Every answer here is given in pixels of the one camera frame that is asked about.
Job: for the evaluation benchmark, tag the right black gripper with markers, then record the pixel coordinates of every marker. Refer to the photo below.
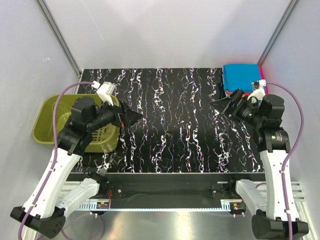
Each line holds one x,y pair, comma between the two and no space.
238,97

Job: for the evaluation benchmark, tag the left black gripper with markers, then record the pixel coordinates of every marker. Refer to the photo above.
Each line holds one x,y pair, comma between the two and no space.
123,115

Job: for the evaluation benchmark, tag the blue t shirt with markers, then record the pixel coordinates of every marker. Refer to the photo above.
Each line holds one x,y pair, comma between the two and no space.
240,76

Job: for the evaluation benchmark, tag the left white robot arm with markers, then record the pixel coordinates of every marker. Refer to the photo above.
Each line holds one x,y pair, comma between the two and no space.
60,160

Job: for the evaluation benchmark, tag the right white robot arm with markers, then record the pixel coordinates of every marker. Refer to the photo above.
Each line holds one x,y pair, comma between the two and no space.
272,160

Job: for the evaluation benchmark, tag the black marble pattern mat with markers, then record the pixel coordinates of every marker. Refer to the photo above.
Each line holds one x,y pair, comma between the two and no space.
181,132

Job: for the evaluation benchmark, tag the folded pink t shirt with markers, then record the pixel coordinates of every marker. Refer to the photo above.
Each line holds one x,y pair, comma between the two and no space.
263,77

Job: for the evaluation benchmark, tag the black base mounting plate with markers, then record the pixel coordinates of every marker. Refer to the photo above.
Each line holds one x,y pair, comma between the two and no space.
163,191

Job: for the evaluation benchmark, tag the left aluminium corner post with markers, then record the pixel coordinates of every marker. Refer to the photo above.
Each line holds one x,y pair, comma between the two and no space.
58,35

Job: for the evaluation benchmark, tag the aluminium corner post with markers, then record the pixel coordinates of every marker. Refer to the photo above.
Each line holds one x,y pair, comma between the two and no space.
58,35
291,7

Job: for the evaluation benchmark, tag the aluminium rail frame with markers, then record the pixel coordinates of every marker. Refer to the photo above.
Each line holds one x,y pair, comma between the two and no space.
230,203

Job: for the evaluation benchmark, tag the right aluminium corner post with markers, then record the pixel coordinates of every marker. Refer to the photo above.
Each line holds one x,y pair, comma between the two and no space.
291,7

